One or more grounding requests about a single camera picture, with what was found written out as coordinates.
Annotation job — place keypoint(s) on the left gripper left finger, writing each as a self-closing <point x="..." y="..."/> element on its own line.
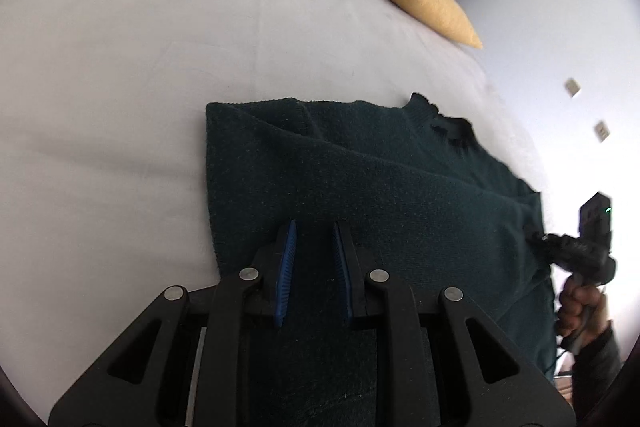
<point x="177" y="363"/>

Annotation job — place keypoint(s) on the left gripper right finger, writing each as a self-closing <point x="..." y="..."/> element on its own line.
<point x="440" y="360"/>

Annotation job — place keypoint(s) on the dark green knit sweater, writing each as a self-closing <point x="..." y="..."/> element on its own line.
<point x="416" y="189"/>

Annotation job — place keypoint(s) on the grey right sleeve forearm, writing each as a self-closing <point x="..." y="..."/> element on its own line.
<point x="594" y="371"/>

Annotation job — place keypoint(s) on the person's right hand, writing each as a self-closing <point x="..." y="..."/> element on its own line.
<point x="583" y="311"/>

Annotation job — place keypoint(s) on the white bed sheet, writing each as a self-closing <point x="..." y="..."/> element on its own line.
<point x="103" y="198"/>

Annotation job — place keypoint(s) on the lower wall socket plate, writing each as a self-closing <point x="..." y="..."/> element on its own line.
<point x="602" y="131"/>

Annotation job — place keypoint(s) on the upper wall switch plate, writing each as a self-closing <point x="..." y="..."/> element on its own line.
<point x="572" y="87"/>

